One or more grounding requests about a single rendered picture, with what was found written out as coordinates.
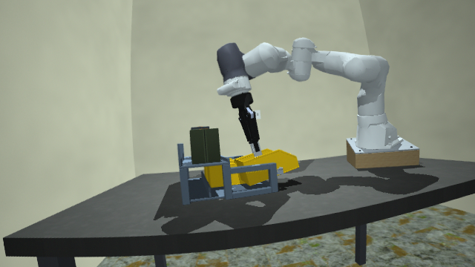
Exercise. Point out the light blue metal shelf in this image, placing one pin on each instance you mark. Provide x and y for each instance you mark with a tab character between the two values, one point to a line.
199	189

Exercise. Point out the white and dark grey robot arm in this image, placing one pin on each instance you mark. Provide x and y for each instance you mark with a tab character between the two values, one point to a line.
373	131

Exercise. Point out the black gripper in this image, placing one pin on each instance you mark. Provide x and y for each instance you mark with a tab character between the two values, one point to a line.
247	118

